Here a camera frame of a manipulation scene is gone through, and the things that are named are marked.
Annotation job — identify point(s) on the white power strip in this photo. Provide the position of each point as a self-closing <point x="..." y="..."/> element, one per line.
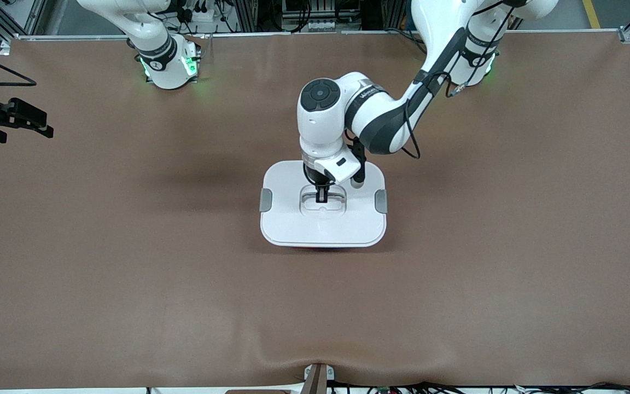
<point x="197" y="13"/>

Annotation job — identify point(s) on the aluminium corner bracket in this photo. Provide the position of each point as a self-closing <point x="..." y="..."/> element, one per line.
<point x="628" y="36"/>

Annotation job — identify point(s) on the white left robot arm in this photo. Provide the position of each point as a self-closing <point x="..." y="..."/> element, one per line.
<point x="320" y="131"/>

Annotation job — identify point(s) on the brown table mat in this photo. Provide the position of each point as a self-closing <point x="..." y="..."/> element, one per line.
<point x="129" y="306"/>

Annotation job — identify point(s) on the white terminal block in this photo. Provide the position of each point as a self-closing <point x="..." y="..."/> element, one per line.
<point x="320" y="25"/>

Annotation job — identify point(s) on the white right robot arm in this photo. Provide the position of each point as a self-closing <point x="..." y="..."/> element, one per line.
<point x="167" y="65"/>

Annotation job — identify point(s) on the white box lid grey latches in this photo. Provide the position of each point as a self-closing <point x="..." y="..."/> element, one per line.
<point x="287" y="224"/>

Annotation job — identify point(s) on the aluminium table edge rail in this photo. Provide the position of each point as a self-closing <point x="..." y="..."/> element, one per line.
<point x="249" y="34"/>

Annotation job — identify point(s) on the brown metal table clamp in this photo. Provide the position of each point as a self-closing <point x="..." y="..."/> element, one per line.
<point x="318" y="380"/>

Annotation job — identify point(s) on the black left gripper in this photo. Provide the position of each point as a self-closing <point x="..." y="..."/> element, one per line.
<point x="313" y="175"/>

